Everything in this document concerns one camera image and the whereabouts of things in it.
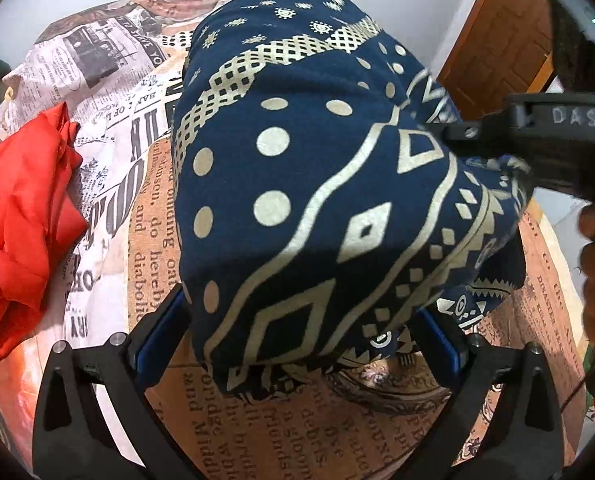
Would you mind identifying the printed newspaper bedsheet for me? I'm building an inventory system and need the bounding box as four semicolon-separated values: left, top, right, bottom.
0;0;591;480

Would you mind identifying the brown wooden door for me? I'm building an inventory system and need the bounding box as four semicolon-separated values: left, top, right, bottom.
439;0;552;120

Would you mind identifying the red folded garment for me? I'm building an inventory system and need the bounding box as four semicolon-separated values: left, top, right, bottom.
0;103;87;361

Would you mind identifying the navy patterned hoodie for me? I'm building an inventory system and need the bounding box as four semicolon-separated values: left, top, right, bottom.
171;0;532;400

